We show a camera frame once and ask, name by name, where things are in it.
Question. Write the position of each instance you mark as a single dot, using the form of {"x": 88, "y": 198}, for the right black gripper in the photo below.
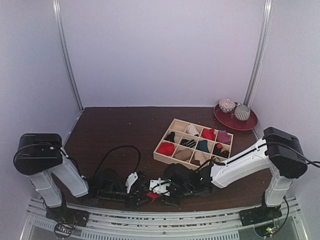
{"x": 166, "y": 196}

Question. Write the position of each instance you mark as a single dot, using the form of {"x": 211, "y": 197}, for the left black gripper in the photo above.
{"x": 133, "y": 201}

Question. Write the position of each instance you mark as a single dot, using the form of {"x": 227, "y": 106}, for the red sock with striped cuff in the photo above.
{"x": 153, "y": 196}

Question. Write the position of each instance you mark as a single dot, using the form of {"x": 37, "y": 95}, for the wooden compartment organizer box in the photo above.
{"x": 179, "y": 127}

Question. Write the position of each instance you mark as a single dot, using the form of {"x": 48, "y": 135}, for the purple sock with orange cuff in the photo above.
{"x": 223, "y": 137}

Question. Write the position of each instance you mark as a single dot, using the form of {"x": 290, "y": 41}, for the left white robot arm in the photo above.
{"x": 41, "y": 156}

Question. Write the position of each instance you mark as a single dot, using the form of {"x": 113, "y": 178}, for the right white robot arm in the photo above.
{"x": 276, "y": 150}

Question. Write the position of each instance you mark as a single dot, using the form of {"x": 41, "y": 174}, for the red rolled sock in box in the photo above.
{"x": 166, "y": 148}

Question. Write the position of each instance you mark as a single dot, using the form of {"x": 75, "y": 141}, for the beige rolled sock in box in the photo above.
{"x": 183, "y": 155}

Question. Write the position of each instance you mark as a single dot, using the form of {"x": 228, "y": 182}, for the black rolled sock in box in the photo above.
{"x": 170, "y": 137}

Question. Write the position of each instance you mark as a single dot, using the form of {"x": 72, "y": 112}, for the black striped sock in box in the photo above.
{"x": 190, "y": 143}

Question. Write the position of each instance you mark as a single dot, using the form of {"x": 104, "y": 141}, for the teal rolled sock in box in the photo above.
{"x": 203, "y": 146}

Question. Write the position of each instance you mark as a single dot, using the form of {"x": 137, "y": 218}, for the brown patterned sock in box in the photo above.
{"x": 216, "y": 159}

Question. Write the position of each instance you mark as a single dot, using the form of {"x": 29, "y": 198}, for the cream rolled sock in box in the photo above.
{"x": 192, "y": 130}

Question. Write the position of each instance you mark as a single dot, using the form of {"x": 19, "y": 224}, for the black red sock in box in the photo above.
{"x": 220, "y": 150}

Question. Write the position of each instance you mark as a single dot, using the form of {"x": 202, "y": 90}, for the red patterned sock in box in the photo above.
{"x": 209, "y": 134}

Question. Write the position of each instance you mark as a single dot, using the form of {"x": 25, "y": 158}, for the left circuit board with leds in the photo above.
{"x": 63, "y": 231}

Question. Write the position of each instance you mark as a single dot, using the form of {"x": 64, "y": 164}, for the circuit board with leds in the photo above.
{"x": 63, "y": 231}
{"x": 265, "y": 231}

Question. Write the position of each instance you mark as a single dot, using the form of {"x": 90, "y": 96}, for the red round tray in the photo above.
{"x": 229, "y": 120}

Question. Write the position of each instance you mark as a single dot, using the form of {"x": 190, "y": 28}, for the white patterned bowl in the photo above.
{"x": 226, "y": 105}

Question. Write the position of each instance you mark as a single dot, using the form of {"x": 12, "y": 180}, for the right circuit board with leds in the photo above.
{"x": 265, "y": 231}

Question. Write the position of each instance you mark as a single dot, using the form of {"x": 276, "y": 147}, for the grey striped cup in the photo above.
{"x": 242, "y": 112}

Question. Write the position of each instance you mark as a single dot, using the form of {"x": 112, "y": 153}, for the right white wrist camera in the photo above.
{"x": 159, "y": 186}

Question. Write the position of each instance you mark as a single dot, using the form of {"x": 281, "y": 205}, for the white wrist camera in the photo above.
{"x": 159, "y": 186}
{"x": 131, "y": 179}

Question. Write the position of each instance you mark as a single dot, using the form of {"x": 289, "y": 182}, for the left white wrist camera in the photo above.
{"x": 131, "y": 179}

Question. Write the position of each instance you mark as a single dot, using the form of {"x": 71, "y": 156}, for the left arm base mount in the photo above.
{"x": 69, "y": 216}

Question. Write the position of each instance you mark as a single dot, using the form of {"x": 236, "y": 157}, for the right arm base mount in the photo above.
{"x": 259, "y": 214}

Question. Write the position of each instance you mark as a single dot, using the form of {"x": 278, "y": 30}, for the left aluminium frame post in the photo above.
{"x": 65, "y": 53}

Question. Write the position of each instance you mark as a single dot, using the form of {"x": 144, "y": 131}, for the aluminium frame post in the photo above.
{"x": 65, "y": 53}
{"x": 260, "y": 51}

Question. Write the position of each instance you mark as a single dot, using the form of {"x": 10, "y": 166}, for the right aluminium frame post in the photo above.
{"x": 260, "y": 51}

